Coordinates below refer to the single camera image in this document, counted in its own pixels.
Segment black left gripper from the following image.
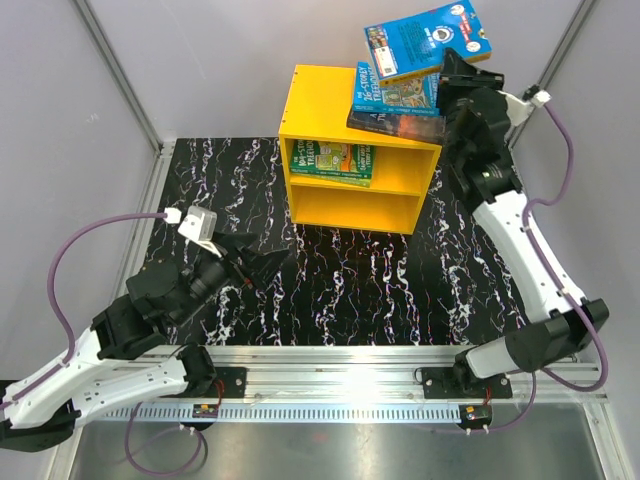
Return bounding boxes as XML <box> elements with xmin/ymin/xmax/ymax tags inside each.
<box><xmin>172</xmin><ymin>230</ymin><xmax>291</xmax><ymax>328</ymax></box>

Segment blue 130-Storey Treehouse book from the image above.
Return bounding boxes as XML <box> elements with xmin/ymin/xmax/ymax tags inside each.
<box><xmin>364</xmin><ymin>1</ymin><xmax>492</xmax><ymax>87</ymax></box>

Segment dark Tale of Two Cities book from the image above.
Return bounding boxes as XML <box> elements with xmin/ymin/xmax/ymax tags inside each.
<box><xmin>346</xmin><ymin>110</ymin><xmax>446</xmax><ymax>145</ymax></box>

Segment green 104-Storey Treehouse book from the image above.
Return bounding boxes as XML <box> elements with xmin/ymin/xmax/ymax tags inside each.
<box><xmin>289</xmin><ymin>140</ymin><xmax>377</xmax><ymax>181</ymax></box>

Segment lime green 65-Storey Treehouse book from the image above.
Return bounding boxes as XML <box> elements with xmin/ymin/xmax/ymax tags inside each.
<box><xmin>301</xmin><ymin>174</ymin><xmax>371</xmax><ymax>188</ymax></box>

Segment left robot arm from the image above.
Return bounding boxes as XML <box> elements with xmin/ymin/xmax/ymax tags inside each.
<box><xmin>1</xmin><ymin>233</ymin><xmax>290</xmax><ymax>453</ymax></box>

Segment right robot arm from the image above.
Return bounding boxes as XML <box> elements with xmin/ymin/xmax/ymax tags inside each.
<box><xmin>437</xmin><ymin>48</ymin><xmax>609</xmax><ymax>397</ymax></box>

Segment yellow wooden shelf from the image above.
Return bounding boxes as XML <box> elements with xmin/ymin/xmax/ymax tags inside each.
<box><xmin>279</xmin><ymin>65</ymin><xmax>441</xmax><ymax>235</ymax></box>

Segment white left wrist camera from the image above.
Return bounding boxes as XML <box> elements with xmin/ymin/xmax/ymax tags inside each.
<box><xmin>163</xmin><ymin>206</ymin><xmax>221</xmax><ymax>257</ymax></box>

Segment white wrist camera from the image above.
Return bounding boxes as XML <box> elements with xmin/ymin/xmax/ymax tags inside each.
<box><xmin>501</xmin><ymin>84</ymin><xmax>552</xmax><ymax>127</ymax></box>
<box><xmin>163</xmin><ymin>206</ymin><xmax>221</xmax><ymax>257</ymax></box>

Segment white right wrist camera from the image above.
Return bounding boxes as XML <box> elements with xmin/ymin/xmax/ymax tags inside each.
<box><xmin>501</xmin><ymin>84</ymin><xmax>552</xmax><ymax>127</ymax></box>

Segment aluminium front rail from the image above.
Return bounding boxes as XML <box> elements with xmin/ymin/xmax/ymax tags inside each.
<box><xmin>67</xmin><ymin>344</ymin><xmax>611</xmax><ymax>401</ymax></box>

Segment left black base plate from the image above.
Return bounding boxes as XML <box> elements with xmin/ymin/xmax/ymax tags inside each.
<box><xmin>201</xmin><ymin>366</ymin><xmax>248</xmax><ymax>399</ymax></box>

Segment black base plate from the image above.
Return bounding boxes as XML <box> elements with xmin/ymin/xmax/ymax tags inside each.
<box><xmin>201</xmin><ymin>366</ymin><xmax>248</xmax><ymax>399</ymax></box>
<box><xmin>415</xmin><ymin>367</ymin><xmax>513</xmax><ymax>400</ymax></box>

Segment perforated cable duct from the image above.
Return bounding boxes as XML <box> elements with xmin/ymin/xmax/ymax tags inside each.
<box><xmin>105</xmin><ymin>402</ymin><xmax>487</xmax><ymax>424</ymax></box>

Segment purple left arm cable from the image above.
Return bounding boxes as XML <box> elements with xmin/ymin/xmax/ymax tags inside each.
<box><xmin>0</xmin><ymin>212</ymin><xmax>209</xmax><ymax>474</ymax></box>

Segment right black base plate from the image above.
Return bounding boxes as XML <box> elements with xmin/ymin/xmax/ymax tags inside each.
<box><xmin>415</xmin><ymin>367</ymin><xmax>513</xmax><ymax>400</ymax></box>

